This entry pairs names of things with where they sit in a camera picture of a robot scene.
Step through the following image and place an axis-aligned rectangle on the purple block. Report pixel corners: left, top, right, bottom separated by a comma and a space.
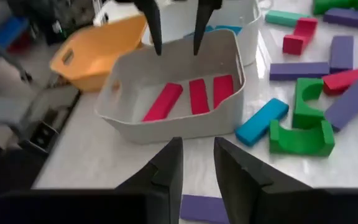
180, 194, 231, 224
268, 61, 331, 82
329, 35, 356, 75
324, 75, 358, 132
323, 7, 358, 30

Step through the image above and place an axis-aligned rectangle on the green arch block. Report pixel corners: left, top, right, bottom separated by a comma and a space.
268, 119, 336, 157
291, 77, 326, 130

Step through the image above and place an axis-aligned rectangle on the blue block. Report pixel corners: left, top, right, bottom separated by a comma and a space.
183, 24, 244, 40
234, 98, 290, 147

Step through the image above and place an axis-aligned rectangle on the white plastic bin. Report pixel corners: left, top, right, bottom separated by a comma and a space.
92, 0, 142, 27
141, 0, 262, 67

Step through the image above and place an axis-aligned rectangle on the orange plastic bin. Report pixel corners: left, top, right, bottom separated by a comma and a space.
49, 14, 149, 93

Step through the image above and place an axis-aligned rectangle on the teal block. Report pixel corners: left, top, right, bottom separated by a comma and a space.
264, 9, 311, 28

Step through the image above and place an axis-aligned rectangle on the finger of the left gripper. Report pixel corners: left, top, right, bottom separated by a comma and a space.
135, 0, 163, 57
193, 0, 223, 56

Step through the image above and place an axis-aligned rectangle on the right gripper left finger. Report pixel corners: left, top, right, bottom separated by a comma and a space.
115, 136, 185, 224

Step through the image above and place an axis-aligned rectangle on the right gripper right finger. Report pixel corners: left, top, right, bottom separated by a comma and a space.
213, 136, 315, 224

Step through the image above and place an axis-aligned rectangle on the grey plastic bin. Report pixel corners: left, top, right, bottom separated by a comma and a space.
94, 29, 247, 145

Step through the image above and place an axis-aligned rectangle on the red block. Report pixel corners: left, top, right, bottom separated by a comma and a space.
188, 78, 211, 115
282, 17, 319, 56
213, 73, 236, 110
141, 82, 185, 123
321, 64, 358, 96

